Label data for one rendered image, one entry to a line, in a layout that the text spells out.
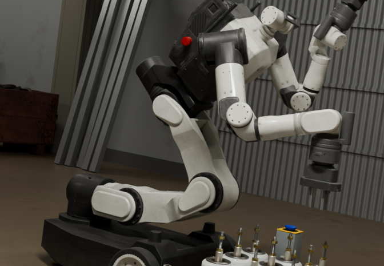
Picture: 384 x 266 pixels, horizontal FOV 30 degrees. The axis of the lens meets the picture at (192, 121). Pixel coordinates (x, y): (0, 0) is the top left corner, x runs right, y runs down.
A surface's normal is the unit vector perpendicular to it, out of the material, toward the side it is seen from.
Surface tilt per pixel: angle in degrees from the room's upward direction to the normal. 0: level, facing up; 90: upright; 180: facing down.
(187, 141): 113
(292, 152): 90
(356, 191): 90
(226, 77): 68
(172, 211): 106
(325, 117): 90
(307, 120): 90
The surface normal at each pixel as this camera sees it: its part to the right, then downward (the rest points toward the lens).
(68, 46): -0.55, -0.04
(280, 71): -0.08, 0.33
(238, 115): -0.29, -0.38
